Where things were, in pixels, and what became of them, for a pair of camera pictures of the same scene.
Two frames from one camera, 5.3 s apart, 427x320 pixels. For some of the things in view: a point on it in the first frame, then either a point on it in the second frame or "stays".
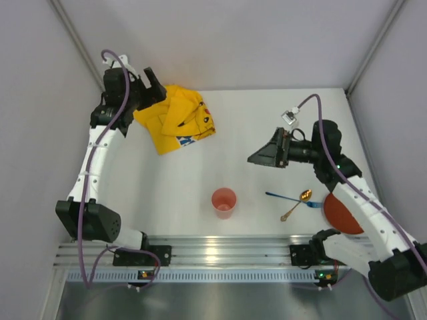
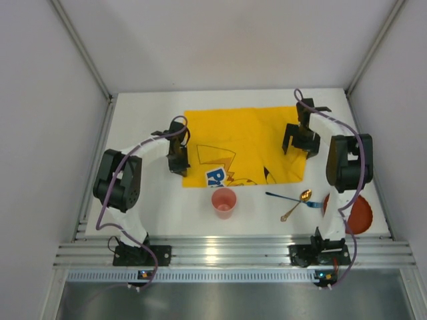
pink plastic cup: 223,200 stays
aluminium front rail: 236,259 stays
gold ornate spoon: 304,196 stays
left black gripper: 145,92 to 177,159
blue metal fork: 309,204 stays
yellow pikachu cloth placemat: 183,117 to 239,147
